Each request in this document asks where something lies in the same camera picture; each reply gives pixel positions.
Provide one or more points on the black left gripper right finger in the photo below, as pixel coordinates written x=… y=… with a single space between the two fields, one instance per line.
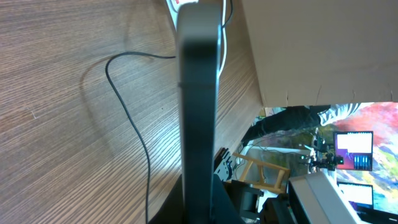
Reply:
x=223 y=210

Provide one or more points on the computer monitor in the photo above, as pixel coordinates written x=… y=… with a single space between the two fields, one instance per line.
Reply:
x=354 y=150

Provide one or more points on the wooden chair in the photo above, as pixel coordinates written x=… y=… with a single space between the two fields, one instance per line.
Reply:
x=271 y=177

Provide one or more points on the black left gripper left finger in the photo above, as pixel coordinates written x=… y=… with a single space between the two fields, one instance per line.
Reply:
x=171 y=211

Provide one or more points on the Galaxy S25 smartphone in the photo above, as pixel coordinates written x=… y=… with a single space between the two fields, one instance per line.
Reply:
x=198 y=44

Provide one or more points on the white power strip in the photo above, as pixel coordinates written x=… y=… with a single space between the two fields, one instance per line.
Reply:
x=174 y=6

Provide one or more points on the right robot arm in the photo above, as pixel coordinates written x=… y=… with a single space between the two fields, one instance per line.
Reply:
x=262 y=192

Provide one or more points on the laptop screen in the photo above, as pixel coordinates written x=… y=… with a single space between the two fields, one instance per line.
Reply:
x=358 y=195

